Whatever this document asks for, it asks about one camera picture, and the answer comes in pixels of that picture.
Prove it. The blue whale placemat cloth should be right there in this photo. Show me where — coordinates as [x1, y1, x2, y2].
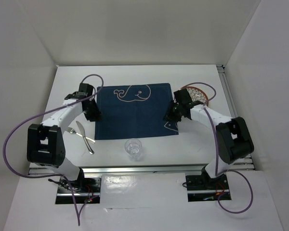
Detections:
[94, 83, 179, 140]

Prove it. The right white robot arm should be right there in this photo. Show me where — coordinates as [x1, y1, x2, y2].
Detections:
[164, 89, 254, 189]

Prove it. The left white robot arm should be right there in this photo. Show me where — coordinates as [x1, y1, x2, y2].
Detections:
[27, 83, 102, 192]

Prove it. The floral ceramic plate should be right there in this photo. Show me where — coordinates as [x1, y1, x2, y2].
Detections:
[179, 83, 209, 106]

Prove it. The silver table knife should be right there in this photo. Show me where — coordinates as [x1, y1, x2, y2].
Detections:
[76, 121, 94, 155]

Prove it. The silver fork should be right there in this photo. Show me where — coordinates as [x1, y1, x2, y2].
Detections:
[66, 127, 95, 143]

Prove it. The clear plastic cup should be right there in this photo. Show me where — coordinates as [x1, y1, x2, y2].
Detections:
[124, 139, 143, 161]

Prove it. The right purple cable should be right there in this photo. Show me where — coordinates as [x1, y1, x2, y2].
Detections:
[182, 82, 254, 214]

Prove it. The purple cable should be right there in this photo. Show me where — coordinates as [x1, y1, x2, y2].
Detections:
[1, 74, 104, 226]
[182, 82, 254, 214]

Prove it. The front aluminium rail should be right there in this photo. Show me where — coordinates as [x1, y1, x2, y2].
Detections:
[28, 164, 208, 175]

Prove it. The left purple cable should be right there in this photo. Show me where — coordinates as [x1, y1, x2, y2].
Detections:
[1, 74, 104, 226]

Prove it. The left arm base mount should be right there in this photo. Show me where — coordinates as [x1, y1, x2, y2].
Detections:
[48, 177, 102, 205]

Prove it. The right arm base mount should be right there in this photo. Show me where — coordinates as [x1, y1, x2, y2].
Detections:
[182, 171, 232, 202]

